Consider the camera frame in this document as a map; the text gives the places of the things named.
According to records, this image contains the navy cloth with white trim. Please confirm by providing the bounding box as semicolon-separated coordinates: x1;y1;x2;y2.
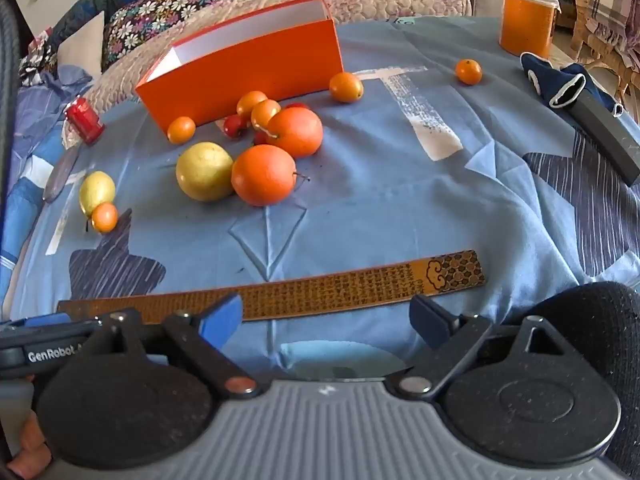
520;51;626;116

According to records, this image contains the black white patterned cloth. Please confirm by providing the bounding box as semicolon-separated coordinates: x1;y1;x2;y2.
20;30;61;86

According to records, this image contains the large yellow fruit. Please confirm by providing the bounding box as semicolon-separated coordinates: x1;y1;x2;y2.
175;141;235;202

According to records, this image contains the engraved wooden strip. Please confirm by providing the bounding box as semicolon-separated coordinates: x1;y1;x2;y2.
56;249;487;322

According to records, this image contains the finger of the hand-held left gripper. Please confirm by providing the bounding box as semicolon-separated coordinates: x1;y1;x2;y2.
0;312;101;347

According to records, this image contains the red soda can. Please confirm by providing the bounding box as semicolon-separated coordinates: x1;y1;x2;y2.
66;97;106;147

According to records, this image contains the white pillow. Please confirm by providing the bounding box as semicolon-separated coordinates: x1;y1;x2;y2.
56;10;106;81

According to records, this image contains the blue patterned tablecloth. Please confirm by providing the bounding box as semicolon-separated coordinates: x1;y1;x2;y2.
0;15;640;391

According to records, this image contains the orange cardboard box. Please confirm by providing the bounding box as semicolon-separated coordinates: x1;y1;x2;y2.
135;0;346;140

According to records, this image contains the person's left hand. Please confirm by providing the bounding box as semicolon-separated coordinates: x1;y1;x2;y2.
10;412;53;479

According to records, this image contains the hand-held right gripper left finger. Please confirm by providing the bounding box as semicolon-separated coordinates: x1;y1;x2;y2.
97;294;259;399

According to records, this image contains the quilted sofa cover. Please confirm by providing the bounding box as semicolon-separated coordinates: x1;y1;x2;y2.
82;0;473;111

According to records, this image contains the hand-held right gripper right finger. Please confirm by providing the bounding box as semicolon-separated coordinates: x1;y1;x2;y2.
386;294;571;402

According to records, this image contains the orange cup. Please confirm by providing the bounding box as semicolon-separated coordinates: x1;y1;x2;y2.
500;0;559;58

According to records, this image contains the large orange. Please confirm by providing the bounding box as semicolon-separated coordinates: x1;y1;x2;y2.
231;144;297;207
266;106;324;158

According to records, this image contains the small orange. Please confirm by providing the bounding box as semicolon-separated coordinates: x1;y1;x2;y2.
455;58;484;86
328;71;365;104
91;202;119;234
236;90;268;117
166;116;197;145
250;99;282;131

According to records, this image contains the plaid blanket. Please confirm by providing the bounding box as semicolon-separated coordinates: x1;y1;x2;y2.
585;0;640;71

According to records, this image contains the small yellow fruit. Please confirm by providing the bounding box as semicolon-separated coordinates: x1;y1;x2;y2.
79;170;117;217

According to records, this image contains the crumpled blue striped sheet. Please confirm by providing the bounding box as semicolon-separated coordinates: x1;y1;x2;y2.
12;62;96;171

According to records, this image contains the dark grey block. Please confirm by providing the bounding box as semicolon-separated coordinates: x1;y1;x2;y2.
570;94;640;187

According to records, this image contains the grey elongated object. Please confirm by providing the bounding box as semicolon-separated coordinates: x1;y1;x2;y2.
42;145;81;204

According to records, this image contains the floral pillow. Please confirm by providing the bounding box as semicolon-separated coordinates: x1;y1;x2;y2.
102;0;241;68

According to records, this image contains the wicker chair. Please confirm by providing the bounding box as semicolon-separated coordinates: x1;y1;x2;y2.
570;0;640;106

